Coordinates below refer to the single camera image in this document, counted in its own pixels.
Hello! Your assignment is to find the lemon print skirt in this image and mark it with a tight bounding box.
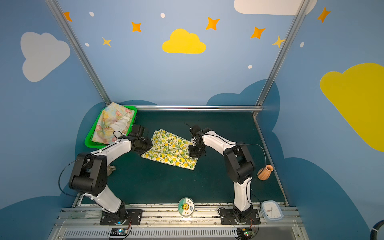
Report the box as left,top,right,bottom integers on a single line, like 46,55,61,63
141,129,198,171

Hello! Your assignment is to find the pastel floral skirt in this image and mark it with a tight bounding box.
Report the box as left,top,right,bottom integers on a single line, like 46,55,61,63
91,103,137,145

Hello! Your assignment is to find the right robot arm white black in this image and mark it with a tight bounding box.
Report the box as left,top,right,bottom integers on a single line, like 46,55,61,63
189,125,260,224

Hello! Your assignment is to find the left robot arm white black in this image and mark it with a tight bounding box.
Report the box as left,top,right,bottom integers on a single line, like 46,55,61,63
69,125,153,226

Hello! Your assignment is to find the grey ceramic mug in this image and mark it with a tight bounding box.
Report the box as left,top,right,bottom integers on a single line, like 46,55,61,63
107,165,116,176

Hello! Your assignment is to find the round white green tape dispenser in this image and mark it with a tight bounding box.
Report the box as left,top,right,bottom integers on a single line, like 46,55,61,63
178,198,195,219

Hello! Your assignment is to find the small terracotta cup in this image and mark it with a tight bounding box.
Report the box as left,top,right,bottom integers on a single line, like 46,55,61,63
257,165,274,181

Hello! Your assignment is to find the left green circuit board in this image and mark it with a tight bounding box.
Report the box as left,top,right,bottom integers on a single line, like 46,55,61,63
109,228,129,240

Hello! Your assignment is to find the green circuit board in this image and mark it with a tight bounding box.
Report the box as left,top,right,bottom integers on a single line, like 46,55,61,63
236,228,254,240
109,228,129,240

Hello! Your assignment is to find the white square clock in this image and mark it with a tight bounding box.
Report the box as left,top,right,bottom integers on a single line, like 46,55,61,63
261,200,284,222

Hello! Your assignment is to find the right green circuit board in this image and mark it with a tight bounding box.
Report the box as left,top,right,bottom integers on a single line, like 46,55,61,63
236,228,254,240

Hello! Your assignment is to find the rear aluminium frame bar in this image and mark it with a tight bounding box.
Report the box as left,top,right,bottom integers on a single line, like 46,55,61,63
134,105,263,112

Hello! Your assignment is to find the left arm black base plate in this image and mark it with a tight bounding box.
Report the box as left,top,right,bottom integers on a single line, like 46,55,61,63
100,209,143,226

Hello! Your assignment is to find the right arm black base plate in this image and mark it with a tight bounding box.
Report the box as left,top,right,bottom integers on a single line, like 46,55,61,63
218,208,261,225

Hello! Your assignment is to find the aluminium rail base frame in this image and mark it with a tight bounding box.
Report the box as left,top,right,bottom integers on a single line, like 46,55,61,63
48,203,309,240

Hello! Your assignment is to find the left aluminium frame post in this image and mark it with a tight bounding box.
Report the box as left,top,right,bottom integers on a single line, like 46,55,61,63
46,0,112,105

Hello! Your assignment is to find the aluminium frame post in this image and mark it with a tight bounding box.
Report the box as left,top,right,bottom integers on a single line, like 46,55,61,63
46,0,112,105
256,0,311,110

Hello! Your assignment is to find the right aluminium frame post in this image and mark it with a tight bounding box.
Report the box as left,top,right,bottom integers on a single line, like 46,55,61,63
256,0,311,110

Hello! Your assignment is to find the black corrugated hose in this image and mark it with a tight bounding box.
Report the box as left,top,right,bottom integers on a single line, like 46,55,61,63
369,219,384,240

